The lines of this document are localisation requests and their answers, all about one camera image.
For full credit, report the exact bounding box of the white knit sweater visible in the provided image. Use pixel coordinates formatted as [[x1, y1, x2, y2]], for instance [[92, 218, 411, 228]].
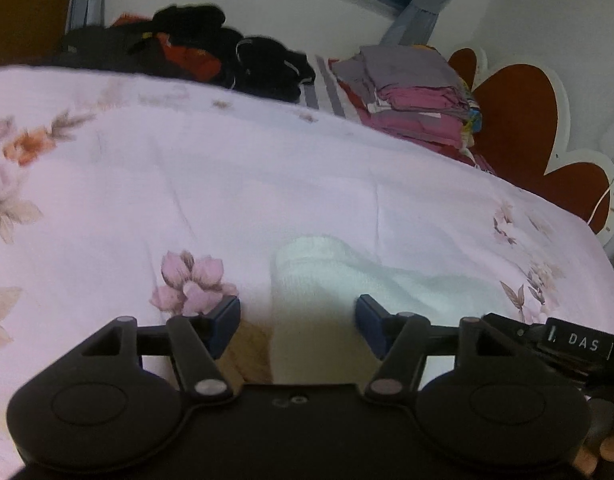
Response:
[[270, 236, 514, 388]]

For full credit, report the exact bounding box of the stack of folded clothes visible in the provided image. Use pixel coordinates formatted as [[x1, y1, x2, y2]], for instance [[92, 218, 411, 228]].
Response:
[[299, 44, 493, 174]]

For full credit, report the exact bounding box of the pile of black clothes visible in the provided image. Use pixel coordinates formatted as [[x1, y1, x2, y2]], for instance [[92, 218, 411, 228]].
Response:
[[40, 4, 316, 103]]

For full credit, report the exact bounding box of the person's right hand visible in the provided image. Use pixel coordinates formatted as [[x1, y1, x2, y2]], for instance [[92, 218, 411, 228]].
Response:
[[574, 434, 614, 478]]

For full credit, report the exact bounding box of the pink floral bedsheet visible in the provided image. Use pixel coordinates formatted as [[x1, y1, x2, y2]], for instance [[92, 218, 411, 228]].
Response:
[[0, 68, 614, 479]]

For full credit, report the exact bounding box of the red heart headboard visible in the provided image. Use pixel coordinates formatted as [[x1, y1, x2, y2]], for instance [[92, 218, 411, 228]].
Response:
[[449, 47, 614, 245]]

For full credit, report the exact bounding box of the brown wooden door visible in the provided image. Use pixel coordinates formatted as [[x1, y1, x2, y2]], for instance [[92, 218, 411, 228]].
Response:
[[0, 0, 70, 66]]

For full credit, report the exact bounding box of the white charger cable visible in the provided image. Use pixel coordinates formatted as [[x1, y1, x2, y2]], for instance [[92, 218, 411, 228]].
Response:
[[585, 154, 614, 226]]

